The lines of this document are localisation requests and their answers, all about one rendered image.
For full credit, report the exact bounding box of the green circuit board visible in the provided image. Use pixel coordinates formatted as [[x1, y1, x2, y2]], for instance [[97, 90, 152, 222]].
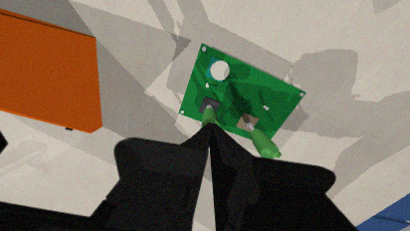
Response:
[[179, 44, 307, 159]]

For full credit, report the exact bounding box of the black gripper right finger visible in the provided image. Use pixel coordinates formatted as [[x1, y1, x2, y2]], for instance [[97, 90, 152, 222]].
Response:
[[210, 123, 336, 231]]

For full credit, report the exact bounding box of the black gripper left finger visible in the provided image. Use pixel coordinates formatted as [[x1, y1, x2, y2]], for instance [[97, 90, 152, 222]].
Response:
[[113, 122, 213, 213]]

